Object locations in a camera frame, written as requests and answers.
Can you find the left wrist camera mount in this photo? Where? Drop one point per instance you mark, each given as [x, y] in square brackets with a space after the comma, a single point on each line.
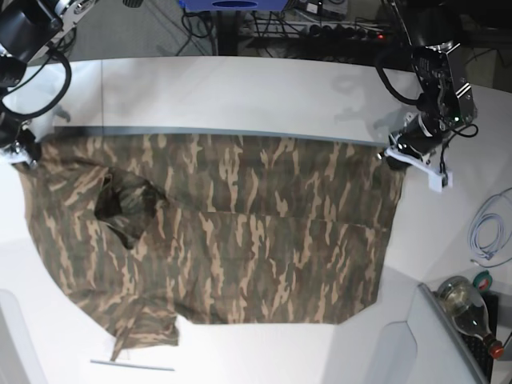
[439, 174]

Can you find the black perforated tray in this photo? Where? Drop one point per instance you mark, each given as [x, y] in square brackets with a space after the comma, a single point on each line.
[484, 361]

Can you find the camouflage t-shirt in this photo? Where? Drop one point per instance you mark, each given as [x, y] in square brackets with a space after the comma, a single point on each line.
[138, 231]

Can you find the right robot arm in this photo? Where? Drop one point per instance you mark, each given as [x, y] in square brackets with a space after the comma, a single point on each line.
[29, 30]

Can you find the black power strip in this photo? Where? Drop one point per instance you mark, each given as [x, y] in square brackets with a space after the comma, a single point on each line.
[339, 31]

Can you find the clear plastic bottle red cap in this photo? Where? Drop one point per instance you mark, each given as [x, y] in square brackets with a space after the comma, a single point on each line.
[467, 309]

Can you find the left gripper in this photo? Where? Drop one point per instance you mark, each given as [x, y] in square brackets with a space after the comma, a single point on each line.
[419, 138]

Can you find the green tape roll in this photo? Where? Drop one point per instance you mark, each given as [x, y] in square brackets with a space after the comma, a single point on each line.
[483, 281]

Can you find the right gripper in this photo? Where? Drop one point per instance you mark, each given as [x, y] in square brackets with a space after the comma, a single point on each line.
[20, 148]

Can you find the blue box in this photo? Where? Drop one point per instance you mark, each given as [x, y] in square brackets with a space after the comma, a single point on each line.
[247, 5]

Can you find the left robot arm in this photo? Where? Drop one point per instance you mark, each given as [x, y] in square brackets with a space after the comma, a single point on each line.
[429, 33]

